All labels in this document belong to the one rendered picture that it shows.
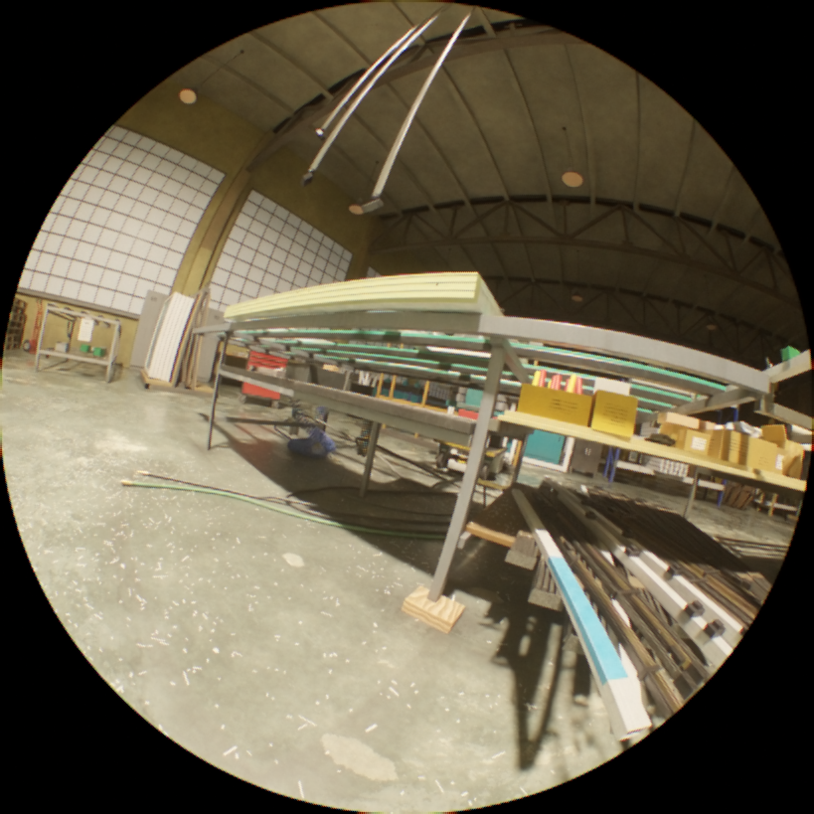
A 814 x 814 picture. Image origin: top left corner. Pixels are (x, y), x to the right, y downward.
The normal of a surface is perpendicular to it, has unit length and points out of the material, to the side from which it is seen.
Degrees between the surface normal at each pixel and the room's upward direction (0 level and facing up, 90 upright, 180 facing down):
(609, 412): 90
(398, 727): 0
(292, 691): 0
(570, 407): 90
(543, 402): 90
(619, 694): 0
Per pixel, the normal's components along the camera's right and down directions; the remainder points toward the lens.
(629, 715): 0.22, -0.98
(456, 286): -0.51, -0.10
